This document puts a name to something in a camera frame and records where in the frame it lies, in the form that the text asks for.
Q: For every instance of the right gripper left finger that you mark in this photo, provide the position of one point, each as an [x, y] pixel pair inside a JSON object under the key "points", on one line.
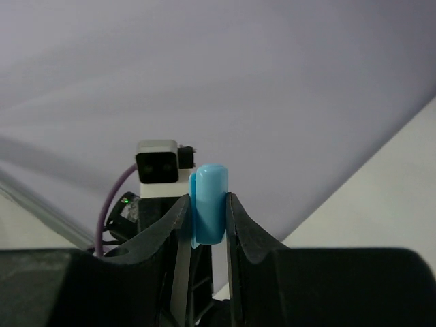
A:
{"points": [[61, 287]]}

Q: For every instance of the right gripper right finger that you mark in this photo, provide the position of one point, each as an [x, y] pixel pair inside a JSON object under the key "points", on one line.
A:
{"points": [[274, 285]]}

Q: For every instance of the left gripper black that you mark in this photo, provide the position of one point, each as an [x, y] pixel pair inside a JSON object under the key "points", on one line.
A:
{"points": [[136, 213]]}

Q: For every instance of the blue marker cap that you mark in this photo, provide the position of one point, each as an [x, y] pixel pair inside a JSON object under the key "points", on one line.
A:
{"points": [[208, 188]]}

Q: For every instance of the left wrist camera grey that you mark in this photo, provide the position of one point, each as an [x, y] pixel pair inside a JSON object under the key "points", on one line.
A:
{"points": [[157, 161]]}

